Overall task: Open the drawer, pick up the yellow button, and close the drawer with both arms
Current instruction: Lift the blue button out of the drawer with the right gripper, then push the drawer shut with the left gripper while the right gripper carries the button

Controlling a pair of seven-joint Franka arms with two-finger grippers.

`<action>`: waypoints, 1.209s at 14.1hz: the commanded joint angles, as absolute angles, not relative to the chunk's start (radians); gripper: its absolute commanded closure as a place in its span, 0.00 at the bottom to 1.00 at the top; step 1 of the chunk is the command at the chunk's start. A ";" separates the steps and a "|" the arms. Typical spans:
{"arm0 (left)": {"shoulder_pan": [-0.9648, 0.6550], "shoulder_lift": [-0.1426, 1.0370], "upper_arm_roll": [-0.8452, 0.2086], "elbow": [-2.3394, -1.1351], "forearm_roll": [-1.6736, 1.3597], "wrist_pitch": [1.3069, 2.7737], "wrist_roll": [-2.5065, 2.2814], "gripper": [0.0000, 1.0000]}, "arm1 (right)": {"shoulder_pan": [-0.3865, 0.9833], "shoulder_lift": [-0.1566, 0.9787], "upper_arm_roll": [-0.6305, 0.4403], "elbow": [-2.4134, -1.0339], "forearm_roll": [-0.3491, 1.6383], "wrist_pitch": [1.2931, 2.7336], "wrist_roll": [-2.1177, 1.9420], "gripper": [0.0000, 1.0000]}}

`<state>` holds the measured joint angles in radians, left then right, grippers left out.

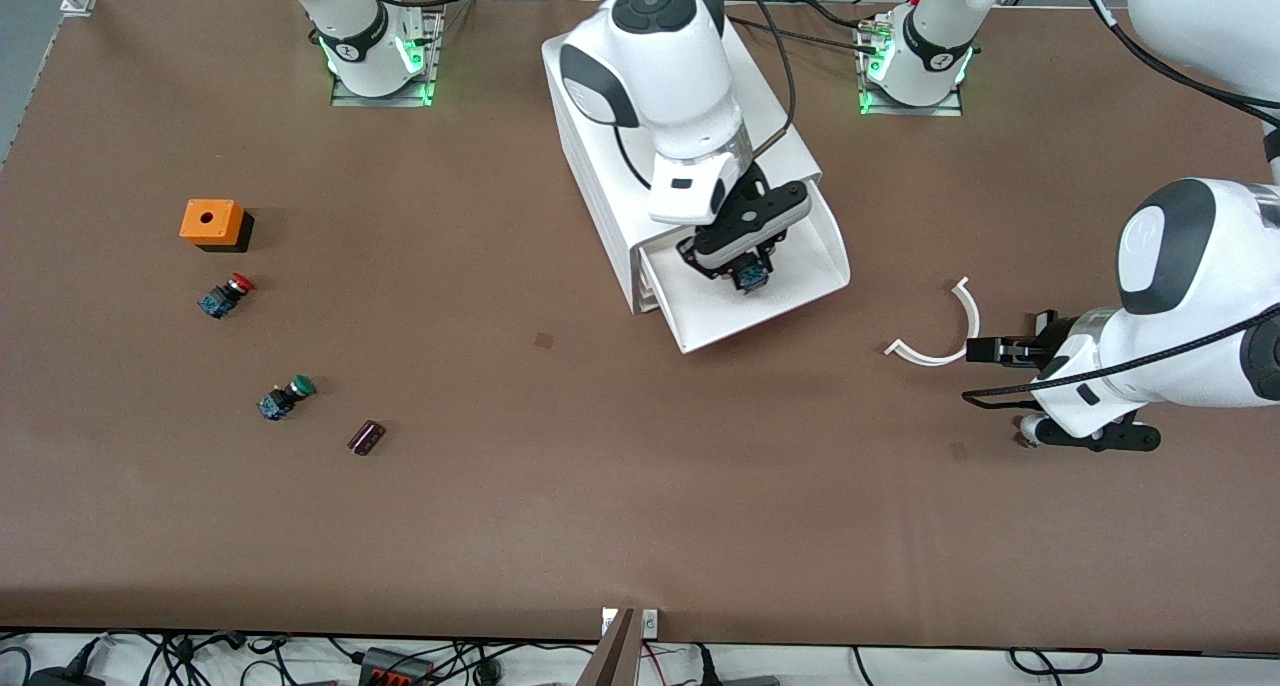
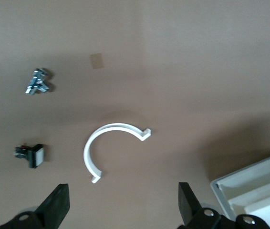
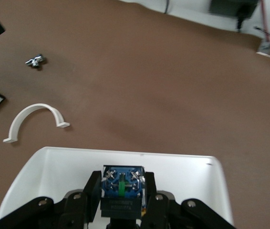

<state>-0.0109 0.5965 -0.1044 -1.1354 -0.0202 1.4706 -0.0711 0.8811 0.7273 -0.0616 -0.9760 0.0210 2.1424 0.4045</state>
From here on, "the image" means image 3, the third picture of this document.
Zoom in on red cable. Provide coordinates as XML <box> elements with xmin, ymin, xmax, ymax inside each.
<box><xmin>260</xmin><ymin>0</ymin><xmax>270</xmax><ymax>42</ymax></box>

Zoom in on white curved plastic clamp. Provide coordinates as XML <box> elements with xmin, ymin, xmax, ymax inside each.
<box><xmin>2</xmin><ymin>103</ymin><xmax>71</xmax><ymax>144</ymax></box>

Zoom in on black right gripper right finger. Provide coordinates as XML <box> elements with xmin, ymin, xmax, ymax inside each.
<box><xmin>141</xmin><ymin>171</ymin><xmax>176</xmax><ymax>229</ymax></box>

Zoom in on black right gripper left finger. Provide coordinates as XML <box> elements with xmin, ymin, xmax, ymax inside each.
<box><xmin>61</xmin><ymin>170</ymin><xmax>102</xmax><ymax>229</ymax></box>

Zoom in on small blue metal potentiometer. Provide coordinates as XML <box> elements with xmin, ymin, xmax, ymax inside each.
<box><xmin>24</xmin><ymin>53</ymin><xmax>48</xmax><ymax>70</ymax></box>

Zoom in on dark grey power box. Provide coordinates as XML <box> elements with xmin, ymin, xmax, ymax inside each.
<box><xmin>208</xmin><ymin>0</ymin><xmax>258</xmax><ymax>17</ymax></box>

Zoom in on yellow push button switch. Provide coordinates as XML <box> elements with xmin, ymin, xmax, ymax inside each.
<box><xmin>101</xmin><ymin>164</ymin><xmax>147</xmax><ymax>219</ymax></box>

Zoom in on white plastic drawer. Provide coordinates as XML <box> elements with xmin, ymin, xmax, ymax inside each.
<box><xmin>0</xmin><ymin>146</ymin><xmax>235</xmax><ymax>229</ymax></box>

